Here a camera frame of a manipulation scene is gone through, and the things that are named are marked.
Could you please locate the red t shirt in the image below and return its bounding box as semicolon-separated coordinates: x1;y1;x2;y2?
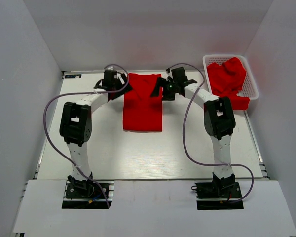
122;73;163;132

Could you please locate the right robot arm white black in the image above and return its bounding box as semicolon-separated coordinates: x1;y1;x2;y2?
150;67;236;182

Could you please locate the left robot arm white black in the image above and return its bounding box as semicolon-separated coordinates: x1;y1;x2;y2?
60;68;132;181

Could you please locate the red t shirts pile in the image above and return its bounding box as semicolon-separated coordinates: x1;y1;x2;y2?
207;57;250;110

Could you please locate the blue label sticker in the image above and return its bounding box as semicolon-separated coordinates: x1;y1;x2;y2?
64;74;82;79

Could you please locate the white plastic basket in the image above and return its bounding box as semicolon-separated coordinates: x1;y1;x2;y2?
202;54;259;100

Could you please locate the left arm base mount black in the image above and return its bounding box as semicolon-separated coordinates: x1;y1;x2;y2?
62;176;114;210

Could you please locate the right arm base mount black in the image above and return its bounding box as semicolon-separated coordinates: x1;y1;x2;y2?
191;179;244;210

